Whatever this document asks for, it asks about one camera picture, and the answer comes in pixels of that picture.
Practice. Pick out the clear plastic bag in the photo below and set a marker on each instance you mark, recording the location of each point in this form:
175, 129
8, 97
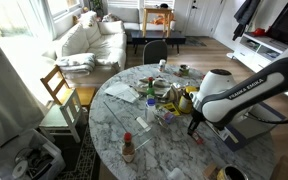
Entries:
165, 117

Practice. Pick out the black coffee table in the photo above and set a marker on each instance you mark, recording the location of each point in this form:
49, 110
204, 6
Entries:
157, 36

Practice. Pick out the light wooden stool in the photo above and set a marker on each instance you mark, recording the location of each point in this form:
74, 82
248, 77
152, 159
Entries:
157, 11

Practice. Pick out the clear plastic storage bin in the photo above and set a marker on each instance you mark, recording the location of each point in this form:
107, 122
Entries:
34, 160

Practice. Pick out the patterned cushion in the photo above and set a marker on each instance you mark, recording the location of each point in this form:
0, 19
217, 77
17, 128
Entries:
88, 17

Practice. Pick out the brown hot sauce bottle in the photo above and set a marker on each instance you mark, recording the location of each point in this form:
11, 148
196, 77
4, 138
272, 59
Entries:
128, 150

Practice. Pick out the grey sofa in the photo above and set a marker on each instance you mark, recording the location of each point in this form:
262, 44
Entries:
127, 15

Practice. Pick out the red object on cabinet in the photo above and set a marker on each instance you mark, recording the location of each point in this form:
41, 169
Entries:
259, 32

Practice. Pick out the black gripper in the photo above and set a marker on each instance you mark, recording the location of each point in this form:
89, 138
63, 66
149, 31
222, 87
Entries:
198, 117

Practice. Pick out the dark grey box tray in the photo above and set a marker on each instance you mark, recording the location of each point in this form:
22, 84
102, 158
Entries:
257, 128

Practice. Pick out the white wooden chair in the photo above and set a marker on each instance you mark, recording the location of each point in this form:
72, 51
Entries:
55, 118

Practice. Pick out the red ketchup sachet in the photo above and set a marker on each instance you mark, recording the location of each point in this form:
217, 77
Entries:
199, 139

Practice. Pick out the green tin can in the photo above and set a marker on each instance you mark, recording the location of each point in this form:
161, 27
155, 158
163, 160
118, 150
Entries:
184, 69

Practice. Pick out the white sofa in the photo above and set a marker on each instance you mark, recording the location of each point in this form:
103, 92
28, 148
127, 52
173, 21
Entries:
100, 46

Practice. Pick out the green hot sauce bottle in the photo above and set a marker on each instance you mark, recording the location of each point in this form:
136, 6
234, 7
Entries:
150, 89

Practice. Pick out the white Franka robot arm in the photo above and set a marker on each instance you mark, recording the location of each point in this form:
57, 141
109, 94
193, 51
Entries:
244, 93

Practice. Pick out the white curtain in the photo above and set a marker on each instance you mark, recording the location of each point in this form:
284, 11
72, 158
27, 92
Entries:
4, 100

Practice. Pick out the small white bottle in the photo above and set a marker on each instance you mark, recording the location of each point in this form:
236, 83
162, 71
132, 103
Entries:
162, 65

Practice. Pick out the folded light blanket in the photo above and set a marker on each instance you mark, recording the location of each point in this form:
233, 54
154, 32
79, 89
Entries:
75, 63

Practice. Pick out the plain white sachet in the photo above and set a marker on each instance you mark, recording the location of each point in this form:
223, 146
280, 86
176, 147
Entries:
143, 123

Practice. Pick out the black shell chair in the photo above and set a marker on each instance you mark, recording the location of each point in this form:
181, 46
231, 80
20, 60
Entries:
154, 51

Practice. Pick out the white paper napkin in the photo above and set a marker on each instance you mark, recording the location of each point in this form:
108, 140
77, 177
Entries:
121, 90

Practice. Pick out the white sofa cushion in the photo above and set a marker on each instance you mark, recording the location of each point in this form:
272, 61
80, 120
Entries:
111, 27

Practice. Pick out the white door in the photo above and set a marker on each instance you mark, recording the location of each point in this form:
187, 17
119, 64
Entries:
200, 16

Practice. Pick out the black television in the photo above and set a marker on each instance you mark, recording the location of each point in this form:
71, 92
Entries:
287, 23

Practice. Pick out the dark hanging jacket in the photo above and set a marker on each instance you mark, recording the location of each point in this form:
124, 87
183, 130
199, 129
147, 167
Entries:
245, 15

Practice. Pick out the dark patterned rug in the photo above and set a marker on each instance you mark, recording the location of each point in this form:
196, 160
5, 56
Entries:
82, 160

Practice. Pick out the orange soft toy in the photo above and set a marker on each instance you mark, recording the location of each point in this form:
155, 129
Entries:
159, 20

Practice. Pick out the small red packet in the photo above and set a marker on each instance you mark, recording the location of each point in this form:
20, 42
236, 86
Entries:
177, 74

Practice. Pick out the small wooden block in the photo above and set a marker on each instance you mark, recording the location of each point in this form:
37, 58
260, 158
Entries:
210, 170

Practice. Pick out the dark jar with yellow lid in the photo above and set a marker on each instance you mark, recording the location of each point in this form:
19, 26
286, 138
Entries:
184, 101

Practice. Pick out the clear bottle with blue cap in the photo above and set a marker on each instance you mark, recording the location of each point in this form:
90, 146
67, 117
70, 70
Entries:
150, 110

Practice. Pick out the clear glass tray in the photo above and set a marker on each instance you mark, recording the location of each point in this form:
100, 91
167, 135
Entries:
125, 115

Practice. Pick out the white TV cabinet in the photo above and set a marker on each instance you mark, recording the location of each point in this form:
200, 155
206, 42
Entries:
250, 56

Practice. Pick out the gold tin can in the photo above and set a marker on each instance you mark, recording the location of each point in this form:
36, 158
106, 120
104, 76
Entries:
232, 174

